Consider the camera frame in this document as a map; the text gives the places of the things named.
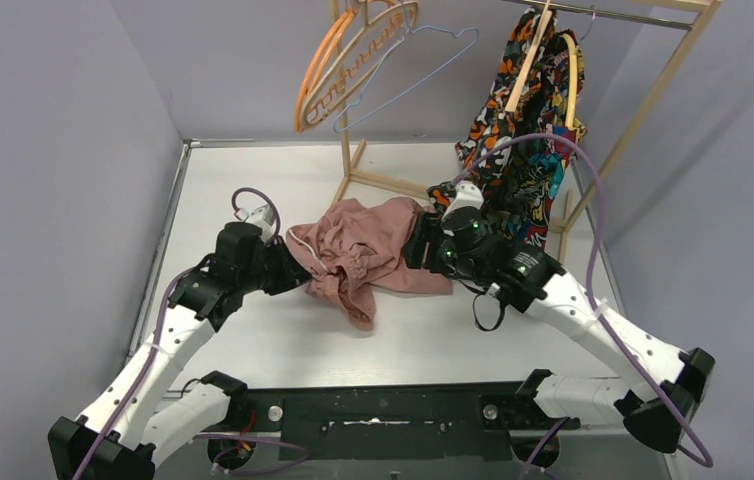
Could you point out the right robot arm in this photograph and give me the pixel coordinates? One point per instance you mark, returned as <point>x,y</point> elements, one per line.
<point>656,387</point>

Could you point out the blue wire hanger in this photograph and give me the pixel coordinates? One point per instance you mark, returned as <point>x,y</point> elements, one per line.
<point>411,77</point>

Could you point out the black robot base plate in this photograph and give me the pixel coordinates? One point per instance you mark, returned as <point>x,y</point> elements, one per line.
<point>401,422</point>

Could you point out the orange camouflage shorts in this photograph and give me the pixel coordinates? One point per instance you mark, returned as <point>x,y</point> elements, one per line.
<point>484,156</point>

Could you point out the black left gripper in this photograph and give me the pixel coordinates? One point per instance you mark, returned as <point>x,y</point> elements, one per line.
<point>287,266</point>

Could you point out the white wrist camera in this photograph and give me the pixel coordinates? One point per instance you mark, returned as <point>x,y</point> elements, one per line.
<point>265,217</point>
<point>466,195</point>

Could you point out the pink shorts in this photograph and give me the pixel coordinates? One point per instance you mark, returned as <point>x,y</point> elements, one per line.
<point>353,248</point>

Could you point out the colourful comic print shorts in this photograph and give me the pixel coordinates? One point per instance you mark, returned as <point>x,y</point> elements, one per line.
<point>521,206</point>

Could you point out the curved wooden hanger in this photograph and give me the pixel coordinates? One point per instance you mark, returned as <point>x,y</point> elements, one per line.
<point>572,94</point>

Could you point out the straight wooden hanger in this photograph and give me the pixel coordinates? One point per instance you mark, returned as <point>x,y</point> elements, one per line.
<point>516,93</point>

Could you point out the orange plastic hanger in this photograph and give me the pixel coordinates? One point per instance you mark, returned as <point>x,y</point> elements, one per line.
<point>314,69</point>

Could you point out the beige notched wooden hanger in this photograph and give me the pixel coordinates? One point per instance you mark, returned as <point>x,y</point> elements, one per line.
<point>357,63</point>

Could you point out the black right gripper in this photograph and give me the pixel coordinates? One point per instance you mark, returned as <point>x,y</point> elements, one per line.
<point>427,230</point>

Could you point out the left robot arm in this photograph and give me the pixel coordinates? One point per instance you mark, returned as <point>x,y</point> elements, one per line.
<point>123,434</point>

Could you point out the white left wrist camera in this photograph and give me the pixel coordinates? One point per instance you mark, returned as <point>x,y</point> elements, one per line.
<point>265,217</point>

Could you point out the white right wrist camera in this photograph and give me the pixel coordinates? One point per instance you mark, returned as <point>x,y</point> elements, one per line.
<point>466,195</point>

